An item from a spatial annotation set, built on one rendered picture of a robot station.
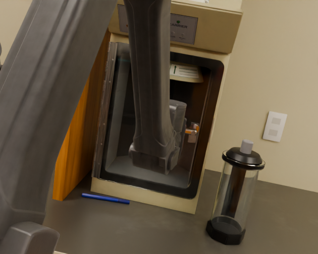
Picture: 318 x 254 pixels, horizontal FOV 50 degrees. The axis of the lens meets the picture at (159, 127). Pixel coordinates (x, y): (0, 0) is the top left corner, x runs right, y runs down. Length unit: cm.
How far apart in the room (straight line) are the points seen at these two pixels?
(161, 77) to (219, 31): 37
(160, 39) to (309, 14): 99
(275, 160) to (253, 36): 50
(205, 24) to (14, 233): 68
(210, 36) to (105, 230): 54
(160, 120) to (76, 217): 47
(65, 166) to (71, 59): 71
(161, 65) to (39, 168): 27
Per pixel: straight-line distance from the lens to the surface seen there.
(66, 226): 90
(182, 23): 84
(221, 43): 87
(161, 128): 56
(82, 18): 27
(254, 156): 87
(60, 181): 98
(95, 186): 105
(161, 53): 47
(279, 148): 144
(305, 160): 147
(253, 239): 100
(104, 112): 96
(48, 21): 27
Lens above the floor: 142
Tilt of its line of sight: 15 degrees down
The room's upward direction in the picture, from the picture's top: 10 degrees clockwise
